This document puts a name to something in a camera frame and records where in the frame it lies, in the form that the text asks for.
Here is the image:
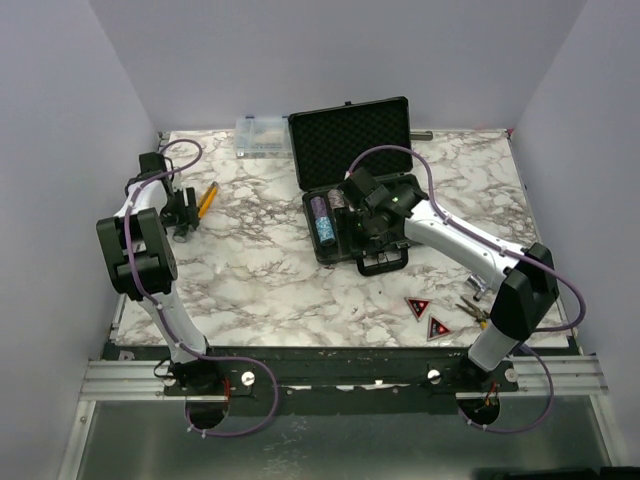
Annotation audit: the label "lower triangular red black card box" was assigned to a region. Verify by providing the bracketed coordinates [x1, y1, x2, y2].
[427, 315, 452, 342]

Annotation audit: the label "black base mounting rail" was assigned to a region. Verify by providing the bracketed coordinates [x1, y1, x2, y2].
[102, 343, 584, 417]

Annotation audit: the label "dark metal cylinder rod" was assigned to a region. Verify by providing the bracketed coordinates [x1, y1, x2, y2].
[410, 130, 434, 141]

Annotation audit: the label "black poker set case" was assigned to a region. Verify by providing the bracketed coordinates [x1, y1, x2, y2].
[288, 97, 425, 276]

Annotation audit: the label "green blue poker chip stack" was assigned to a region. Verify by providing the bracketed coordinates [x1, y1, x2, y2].
[172, 224, 190, 243]

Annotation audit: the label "upper triangular red black card box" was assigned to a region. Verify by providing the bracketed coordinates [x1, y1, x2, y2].
[405, 297, 431, 322]

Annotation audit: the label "purple poker chip stack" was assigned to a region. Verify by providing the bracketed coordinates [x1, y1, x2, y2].
[310, 196, 329, 219]

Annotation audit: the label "yellow handled pliers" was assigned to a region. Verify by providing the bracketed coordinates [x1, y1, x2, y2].
[456, 297, 490, 330]

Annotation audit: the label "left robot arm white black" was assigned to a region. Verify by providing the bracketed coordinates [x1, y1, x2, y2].
[96, 152, 222, 395]

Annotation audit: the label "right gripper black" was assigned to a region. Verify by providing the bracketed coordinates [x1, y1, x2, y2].
[332, 207, 390, 257]

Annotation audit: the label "triangular red black card box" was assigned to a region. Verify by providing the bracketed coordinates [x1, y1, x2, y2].
[405, 297, 431, 322]
[427, 315, 452, 342]

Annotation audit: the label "light blue poker chip stack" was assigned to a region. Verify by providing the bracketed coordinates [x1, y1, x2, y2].
[315, 216, 336, 247]

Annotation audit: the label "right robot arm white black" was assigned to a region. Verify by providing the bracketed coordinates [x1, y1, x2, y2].
[339, 168, 559, 392]

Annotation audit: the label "clear plastic organizer box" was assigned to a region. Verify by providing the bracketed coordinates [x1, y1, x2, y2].
[234, 116, 292, 158]

